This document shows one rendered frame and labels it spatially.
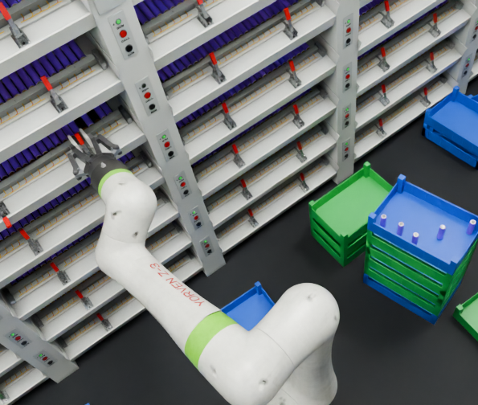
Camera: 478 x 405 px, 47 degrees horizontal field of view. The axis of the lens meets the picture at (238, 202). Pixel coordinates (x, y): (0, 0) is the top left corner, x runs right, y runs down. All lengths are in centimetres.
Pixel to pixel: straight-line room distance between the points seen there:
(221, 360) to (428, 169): 170
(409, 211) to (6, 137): 125
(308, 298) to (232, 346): 17
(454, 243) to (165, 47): 107
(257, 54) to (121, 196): 70
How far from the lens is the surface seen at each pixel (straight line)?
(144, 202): 119
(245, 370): 102
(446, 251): 185
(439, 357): 214
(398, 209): 191
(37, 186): 156
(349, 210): 219
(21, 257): 172
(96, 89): 143
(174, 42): 148
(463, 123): 262
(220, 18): 152
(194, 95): 161
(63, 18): 132
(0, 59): 130
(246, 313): 218
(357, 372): 209
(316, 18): 179
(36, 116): 143
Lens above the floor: 200
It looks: 55 degrees down
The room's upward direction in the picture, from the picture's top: 15 degrees counter-clockwise
